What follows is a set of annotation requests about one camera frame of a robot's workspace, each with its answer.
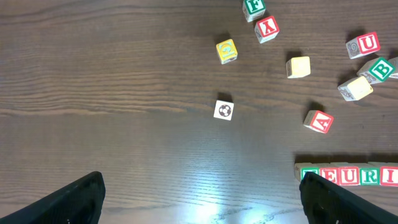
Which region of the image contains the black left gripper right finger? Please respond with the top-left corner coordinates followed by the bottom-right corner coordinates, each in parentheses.
top-left (299, 172), bottom-right (397, 224)

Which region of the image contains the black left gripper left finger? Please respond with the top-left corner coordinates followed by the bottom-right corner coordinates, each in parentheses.
top-left (1, 171), bottom-right (106, 224)

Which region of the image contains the red E wooden block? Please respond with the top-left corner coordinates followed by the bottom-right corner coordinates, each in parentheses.
top-left (315, 163), bottom-right (340, 185)

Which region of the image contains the red u block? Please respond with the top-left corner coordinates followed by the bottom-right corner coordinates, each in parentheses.
top-left (331, 162), bottom-right (360, 186)
top-left (346, 32), bottom-right (381, 59)

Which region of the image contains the green N wooden block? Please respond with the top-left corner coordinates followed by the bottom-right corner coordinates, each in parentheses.
top-left (294, 162), bottom-right (319, 182)

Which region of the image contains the green R wooden block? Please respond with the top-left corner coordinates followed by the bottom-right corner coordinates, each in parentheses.
top-left (353, 163), bottom-right (380, 185)

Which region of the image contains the red I block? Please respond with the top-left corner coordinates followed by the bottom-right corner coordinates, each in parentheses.
top-left (368, 162), bottom-right (398, 187)

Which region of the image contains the red A wooden block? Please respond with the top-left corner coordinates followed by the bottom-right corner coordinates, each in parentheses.
top-left (303, 110), bottom-right (334, 134)

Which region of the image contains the yellow acorn wooden block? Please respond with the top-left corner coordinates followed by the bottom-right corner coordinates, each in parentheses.
top-left (338, 76), bottom-right (373, 101)

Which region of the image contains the soccer ball O wooden block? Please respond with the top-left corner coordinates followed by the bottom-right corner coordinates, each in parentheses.
top-left (213, 100), bottom-right (234, 121)

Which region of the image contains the yellow O wooden block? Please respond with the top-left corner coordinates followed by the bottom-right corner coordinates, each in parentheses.
top-left (286, 56), bottom-right (311, 78)

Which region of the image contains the green B wooden block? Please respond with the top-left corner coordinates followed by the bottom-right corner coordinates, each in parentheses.
top-left (357, 57), bottom-right (395, 85)

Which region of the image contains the yellow block beside B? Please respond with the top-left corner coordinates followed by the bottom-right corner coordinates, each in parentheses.
top-left (388, 57), bottom-right (398, 79)

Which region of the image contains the yellow G wooden block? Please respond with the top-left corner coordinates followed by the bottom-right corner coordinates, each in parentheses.
top-left (216, 39), bottom-right (238, 65)

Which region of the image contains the red X wooden block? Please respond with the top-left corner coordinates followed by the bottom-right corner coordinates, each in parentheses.
top-left (254, 16), bottom-right (280, 44)

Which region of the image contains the green F wooden block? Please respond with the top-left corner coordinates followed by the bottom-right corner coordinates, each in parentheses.
top-left (243, 0), bottom-right (266, 22)

